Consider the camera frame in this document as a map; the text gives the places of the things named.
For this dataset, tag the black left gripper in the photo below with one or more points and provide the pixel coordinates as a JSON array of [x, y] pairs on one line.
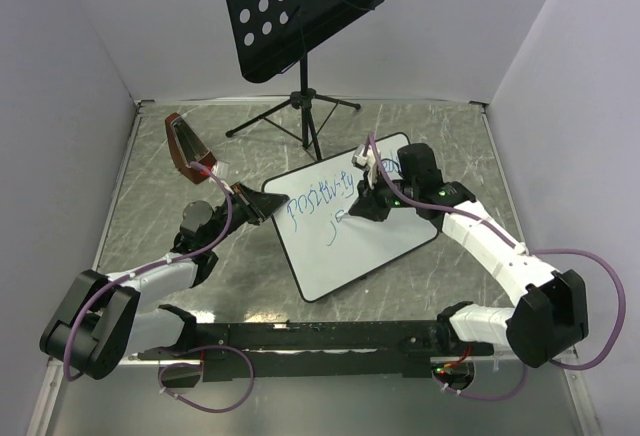
[[258, 206]]

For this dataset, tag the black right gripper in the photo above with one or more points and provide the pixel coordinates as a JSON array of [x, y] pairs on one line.
[[367, 203]]

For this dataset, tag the white rectangular whiteboard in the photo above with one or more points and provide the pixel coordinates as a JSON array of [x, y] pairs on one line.
[[326, 252]]

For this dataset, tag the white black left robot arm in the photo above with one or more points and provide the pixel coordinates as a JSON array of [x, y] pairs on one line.
[[106, 317]]

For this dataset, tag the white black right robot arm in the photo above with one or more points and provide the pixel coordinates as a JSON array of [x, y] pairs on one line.
[[549, 308]]

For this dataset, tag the brown wooden metronome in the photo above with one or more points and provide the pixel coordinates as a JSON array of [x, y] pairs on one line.
[[186, 147]]

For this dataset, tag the black perforated music stand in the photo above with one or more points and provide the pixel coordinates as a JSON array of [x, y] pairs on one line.
[[273, 36]]

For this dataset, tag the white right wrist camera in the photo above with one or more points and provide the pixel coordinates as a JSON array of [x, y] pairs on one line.
[[364, 159]]

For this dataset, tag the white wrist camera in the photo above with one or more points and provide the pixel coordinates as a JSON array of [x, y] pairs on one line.
[[364, 159], [219, 169]]

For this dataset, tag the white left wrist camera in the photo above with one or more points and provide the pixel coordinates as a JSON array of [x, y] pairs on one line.
[[219, 169]]

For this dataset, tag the aluminium frame rail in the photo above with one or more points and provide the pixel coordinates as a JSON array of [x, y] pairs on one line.
[[59, 371]]

